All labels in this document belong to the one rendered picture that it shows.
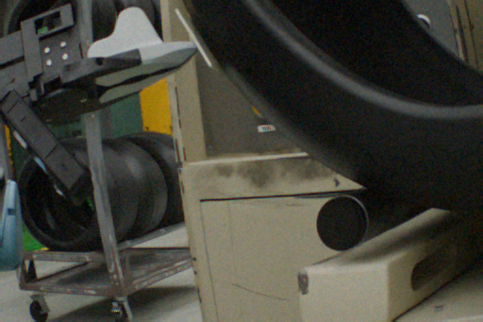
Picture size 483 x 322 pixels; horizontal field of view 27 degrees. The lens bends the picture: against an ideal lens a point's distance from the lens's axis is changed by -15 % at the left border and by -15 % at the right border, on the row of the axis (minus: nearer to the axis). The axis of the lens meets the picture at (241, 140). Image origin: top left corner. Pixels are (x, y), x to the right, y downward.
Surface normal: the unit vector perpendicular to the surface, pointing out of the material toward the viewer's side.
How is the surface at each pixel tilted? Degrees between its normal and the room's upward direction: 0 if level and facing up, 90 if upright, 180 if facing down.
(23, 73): 70
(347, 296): 90
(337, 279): 90
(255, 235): 90
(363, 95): 99
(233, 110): 90
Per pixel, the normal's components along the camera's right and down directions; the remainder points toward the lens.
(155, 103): -0.41, 0.10
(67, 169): 0.07, -0.27
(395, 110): -0.56, 0.29
